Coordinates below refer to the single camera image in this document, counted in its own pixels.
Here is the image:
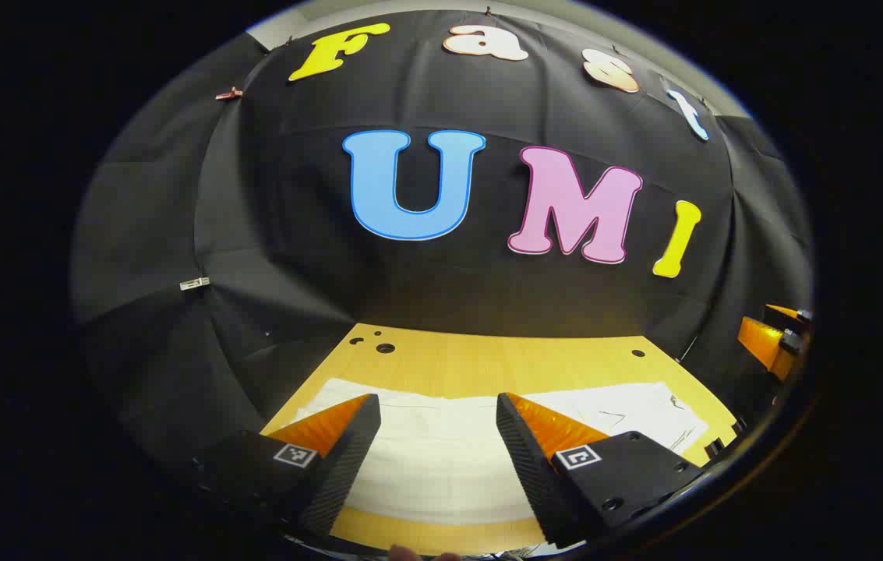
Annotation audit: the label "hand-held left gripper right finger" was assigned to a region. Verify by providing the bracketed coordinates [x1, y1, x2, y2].
[496, 392, 705, 550]

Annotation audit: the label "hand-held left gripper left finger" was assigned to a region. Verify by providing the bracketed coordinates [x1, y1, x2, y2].
[192, 393, 382, 538]

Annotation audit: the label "white jeans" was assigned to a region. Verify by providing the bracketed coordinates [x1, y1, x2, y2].
[295, 378, 711, 527]

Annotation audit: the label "black backdrop cloth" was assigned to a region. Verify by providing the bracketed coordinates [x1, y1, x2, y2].
[71, 9, 814, 499]

